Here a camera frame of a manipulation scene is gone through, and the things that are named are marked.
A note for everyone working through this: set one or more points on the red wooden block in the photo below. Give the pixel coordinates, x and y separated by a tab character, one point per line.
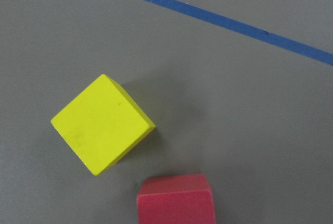
176	199

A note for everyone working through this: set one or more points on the yellow wooden block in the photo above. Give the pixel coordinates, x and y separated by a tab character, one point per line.
102	124

